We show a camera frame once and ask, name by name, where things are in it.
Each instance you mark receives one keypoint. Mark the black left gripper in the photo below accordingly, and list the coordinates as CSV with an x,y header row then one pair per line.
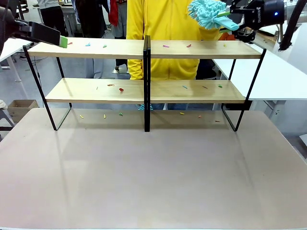
x,y
22,29

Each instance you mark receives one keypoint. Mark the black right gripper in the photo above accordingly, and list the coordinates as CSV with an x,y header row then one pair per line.
x,y
266,14

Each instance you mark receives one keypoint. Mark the person in black trousers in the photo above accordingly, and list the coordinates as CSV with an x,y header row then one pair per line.
x,y
51,16

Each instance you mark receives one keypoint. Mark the person in orange trousers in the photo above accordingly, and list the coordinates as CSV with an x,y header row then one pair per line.
x,y
226,36

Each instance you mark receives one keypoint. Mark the grey workbench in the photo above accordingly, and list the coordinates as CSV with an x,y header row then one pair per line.
x,y
69,21

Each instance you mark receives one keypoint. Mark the small white table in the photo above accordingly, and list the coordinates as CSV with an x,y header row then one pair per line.
x,y
12,48

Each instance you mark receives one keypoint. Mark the person in dark coat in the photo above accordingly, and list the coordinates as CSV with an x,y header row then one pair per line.
x,y
91,16

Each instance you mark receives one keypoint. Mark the large white table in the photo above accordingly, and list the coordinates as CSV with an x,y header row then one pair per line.
x,y
271,74

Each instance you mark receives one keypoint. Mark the red hanging garment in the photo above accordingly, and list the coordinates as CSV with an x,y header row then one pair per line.
x,y
114,12

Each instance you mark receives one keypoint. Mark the person in yellow hoodie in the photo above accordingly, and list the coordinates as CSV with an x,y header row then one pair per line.
x,y
168,21

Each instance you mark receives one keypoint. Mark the brown cardboard box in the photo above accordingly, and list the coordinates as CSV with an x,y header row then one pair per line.
x,y
20,110

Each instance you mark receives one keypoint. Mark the grey chair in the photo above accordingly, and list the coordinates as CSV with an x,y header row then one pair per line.
x,y
4,115

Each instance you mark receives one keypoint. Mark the black metal wooden shelf rack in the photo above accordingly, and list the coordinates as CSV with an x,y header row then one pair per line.
x,y
146,79

